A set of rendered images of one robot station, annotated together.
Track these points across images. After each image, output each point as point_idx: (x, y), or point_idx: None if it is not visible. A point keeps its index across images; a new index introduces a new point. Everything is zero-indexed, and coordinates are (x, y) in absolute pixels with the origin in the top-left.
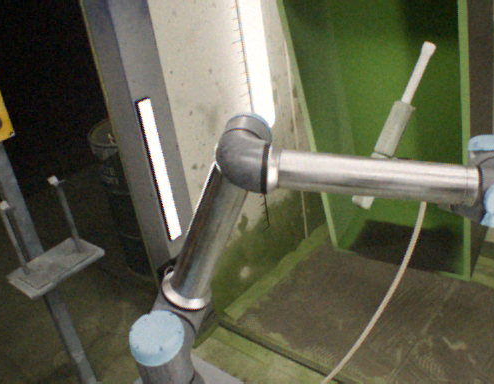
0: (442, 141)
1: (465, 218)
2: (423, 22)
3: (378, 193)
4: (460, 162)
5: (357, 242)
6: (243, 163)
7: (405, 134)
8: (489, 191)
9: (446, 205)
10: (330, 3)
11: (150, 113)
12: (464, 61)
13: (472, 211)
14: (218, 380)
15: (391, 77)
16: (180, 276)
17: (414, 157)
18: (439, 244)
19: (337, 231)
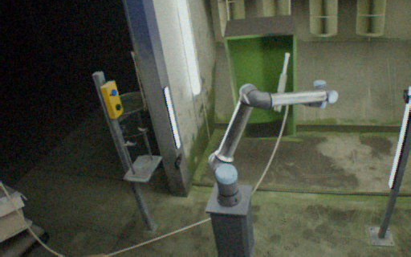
0: (274, 86)
1: (294, 112)
2: (267, 43)
3: (301, 102)
4: None
5: (246, 132)
6: (264, 99)
7: (259, 86)
8: (329, 95)
9: (307, 104)
10: (230, 39)
11: (168, 93)
12: (295, 57)
13: (317, 104)
14: (241, 188)
15: (254, 65)
16: (226, 149)
17: None
18: (278, 126)
19: None
